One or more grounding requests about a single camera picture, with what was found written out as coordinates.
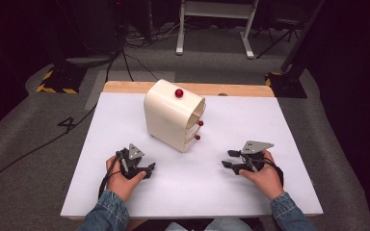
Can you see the black stand with striped base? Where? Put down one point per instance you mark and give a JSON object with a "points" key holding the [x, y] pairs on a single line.
{"points": [[62, 80]]}

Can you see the cream cabinet with drawers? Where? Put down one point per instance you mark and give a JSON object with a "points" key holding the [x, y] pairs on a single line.
{"points": [[163, 112]]}

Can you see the person's left hand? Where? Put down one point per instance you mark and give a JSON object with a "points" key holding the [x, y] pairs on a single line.
{"points": [[120, 186]]}

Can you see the dark equipment stand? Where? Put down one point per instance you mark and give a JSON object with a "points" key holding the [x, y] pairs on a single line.
{"points": [[118, 22]]}

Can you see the white table cover sheet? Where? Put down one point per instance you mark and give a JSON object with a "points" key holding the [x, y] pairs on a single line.
{"points": [[189, 189]]}

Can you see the white desk frame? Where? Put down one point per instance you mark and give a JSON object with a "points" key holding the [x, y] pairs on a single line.
{"points": [[218, 9]]}

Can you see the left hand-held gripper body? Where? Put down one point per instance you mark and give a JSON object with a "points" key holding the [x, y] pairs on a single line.
{"points": [[130, 162]]}

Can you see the cream drawer with red knob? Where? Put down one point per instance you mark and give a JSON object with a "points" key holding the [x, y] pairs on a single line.
{"points": [[195, 125], [192, 139]]}

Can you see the person's right hand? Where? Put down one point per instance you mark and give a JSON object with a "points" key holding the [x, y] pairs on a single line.
{"points": [[266, 181]]}

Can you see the black stand with slanted pole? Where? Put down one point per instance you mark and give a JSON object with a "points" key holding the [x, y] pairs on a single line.
{"points": [[289, 85]]}

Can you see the person's light trousers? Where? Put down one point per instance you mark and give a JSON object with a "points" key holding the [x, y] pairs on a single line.
{"points": [[212, 225]]}

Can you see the black tripod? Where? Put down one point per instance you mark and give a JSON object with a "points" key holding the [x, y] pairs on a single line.
{"points": [[281, 35]]}

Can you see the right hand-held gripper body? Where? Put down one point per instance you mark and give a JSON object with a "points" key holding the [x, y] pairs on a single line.
{"points": [[253, 157]]}

